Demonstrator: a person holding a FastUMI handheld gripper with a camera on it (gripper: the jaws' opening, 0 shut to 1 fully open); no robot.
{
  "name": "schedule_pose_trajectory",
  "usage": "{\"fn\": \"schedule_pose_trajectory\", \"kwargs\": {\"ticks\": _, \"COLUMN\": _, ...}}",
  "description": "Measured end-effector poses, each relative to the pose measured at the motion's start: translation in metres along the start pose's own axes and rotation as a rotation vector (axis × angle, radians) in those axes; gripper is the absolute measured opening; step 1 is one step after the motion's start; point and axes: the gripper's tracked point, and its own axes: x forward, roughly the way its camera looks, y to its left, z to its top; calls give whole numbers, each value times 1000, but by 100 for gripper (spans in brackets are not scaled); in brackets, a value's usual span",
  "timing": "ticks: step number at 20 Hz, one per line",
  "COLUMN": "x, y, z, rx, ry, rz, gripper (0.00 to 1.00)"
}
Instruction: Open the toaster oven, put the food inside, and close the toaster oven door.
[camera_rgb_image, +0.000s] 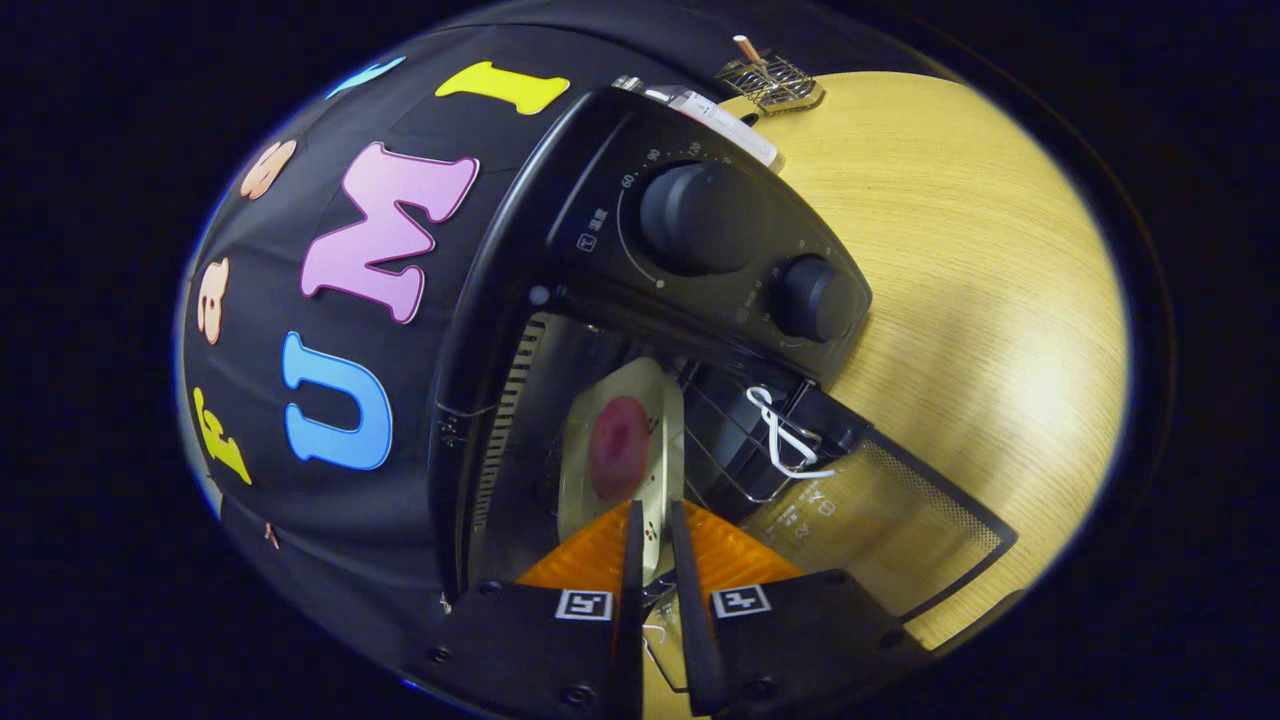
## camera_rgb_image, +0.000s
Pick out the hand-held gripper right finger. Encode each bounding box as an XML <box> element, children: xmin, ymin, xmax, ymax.
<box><xmin>668</xmin><ymin>500</ymin><xmax>931</xmax><ymax>718</ymax></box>

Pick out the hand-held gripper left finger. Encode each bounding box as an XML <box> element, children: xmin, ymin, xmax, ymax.
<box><xmin>405</xmin><ymin>500</ymin><xmax>646</xmax><ymax>720</ymax></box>

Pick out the pink ham slice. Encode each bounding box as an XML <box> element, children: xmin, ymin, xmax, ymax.
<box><xmin>588</xmin><ymin>396</ymin><xmax>651</xmax><ymax>501</ymax></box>

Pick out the cream square plate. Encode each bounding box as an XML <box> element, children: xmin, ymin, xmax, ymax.
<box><xmin>556</xmin><ymin>358</ymin><xmax>687</xmax><ymax>586</ymax></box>

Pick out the black toaster oven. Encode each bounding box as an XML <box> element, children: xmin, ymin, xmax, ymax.
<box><xmin>428</xmin><ymin>85</ymin><xmax>1019</xmax><ymax>641</ymax></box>

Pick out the clear plastic bottle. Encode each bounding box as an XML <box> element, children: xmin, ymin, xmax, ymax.
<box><xmin>612</xmin><ymin>75</ymin><xmax>786</xmax><ymax>173</ymax></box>

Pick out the white cord tie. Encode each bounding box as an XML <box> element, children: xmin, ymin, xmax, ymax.
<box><xmin>747</xmin><ymin>386</ymin><xmax>836</xmax><ymax>479</ymax></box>

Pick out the wire mesh holder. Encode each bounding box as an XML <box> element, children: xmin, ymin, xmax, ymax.
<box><xmin>716</xmin><ymin>52</ymin><xmax>827</xmax><ymax>114</ymax></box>

